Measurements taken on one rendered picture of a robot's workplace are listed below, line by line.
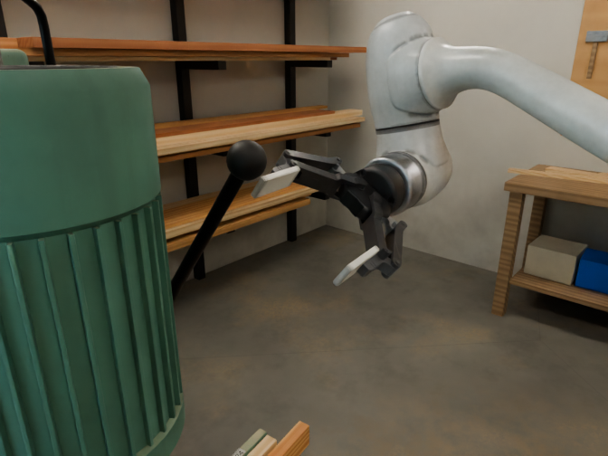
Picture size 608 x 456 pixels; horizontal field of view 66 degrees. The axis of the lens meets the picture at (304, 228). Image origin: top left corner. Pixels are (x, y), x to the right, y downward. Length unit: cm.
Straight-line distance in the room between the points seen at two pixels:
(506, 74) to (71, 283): 55
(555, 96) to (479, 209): 308
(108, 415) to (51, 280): 11
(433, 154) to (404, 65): 14
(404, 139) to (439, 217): 314
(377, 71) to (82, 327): 56
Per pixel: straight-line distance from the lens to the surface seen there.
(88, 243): 32
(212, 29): 339
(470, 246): 382
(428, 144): 74
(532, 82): 66
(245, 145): 40
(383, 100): 74
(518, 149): 355
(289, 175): 56
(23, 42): 234
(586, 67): 340
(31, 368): 35
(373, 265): 53
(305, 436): 84
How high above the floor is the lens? 151
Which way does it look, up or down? 20 degrees down
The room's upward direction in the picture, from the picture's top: straight up
